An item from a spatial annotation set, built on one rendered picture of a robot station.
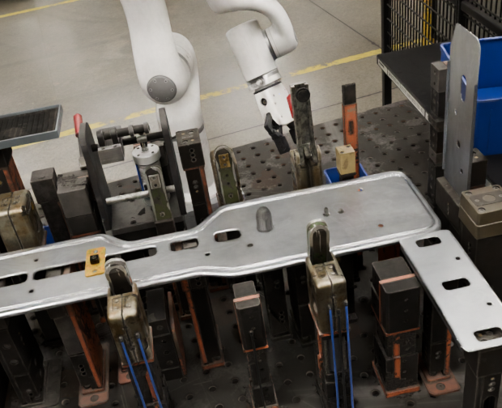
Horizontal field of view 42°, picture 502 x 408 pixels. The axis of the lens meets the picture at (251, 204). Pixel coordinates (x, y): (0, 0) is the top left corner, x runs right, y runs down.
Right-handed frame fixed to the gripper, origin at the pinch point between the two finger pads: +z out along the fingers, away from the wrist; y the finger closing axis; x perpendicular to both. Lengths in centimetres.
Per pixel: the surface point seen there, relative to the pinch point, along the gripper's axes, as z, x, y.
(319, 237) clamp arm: 10, -25, -51
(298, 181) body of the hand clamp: 5.5, -9.6, -22.2
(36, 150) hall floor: -33, 225, 128
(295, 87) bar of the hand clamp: -13.5, -18.5, -23.9
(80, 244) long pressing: -2, 25, -54
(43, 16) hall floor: -149, 355, 325
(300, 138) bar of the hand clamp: -3.4, -15.0, -23.6
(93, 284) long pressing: 4, 17, -63
